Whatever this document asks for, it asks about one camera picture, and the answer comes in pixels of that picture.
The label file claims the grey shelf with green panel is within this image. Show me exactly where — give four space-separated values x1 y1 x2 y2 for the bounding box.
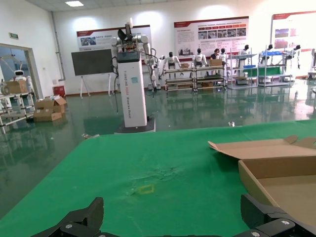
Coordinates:
226 52 259 90

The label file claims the white column display robot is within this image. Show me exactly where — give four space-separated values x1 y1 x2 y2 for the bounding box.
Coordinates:
110 17 158 135

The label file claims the dark screen on stand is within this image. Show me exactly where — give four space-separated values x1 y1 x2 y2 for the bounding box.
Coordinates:
71 48 113 99

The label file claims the wide wall poster board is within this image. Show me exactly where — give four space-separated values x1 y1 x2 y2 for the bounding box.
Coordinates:
173 16 249 58

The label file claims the seated person dark hair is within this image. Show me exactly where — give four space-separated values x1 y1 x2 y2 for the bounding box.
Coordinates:
210 48 222 61

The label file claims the grey door frame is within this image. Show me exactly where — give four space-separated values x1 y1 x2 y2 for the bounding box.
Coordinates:
0 43 43 99

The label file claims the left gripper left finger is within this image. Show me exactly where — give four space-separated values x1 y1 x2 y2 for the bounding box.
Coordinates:
32 197 105 237

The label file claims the white wall pipe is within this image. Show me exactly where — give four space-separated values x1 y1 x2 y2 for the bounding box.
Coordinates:
50 11 66 81

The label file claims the closed cardboard floor box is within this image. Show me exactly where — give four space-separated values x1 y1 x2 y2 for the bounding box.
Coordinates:
33 108 62 122

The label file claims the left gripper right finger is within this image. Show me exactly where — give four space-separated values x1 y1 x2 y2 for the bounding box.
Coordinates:
231 194 316 237

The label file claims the cardboard box with oval hole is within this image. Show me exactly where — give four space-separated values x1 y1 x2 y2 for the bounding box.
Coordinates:
207 135 316 227

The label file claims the open cardboard floor box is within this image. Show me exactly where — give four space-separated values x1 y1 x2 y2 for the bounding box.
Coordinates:
35 97 68 114

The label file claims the roller shelf rack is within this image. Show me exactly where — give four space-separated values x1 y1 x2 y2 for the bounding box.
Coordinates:
163 66 195 92
194 64 227 90

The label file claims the small wall poster board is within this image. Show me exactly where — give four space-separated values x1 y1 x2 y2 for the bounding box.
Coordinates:
76 24 152 52

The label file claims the white pipe rack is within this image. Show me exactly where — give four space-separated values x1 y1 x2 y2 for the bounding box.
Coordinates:
0 90 36 134

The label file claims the white humanoid robot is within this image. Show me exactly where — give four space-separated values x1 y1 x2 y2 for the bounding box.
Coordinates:
158 51 184 75
192 48 208 69
219 48 229 66
239 44 251 61
287 44 302 70
261 44 275 62

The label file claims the grey shelf with blue bins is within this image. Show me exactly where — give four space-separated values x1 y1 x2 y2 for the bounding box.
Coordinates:
257 50 295 87

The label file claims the green tablecloth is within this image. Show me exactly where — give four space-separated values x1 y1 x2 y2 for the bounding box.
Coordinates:
0 119 316 237

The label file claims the red white wall poster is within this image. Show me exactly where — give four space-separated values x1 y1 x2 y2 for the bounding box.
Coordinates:
271 10 316 51

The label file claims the cardboard box on rack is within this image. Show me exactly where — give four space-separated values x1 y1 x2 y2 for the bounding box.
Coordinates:
4 80 28 95

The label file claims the small round-headed white robot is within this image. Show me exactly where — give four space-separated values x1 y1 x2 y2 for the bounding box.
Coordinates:
12 64 33 92

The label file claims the red fire equipment box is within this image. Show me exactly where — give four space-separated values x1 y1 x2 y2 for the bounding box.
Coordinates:
53 85 67 97

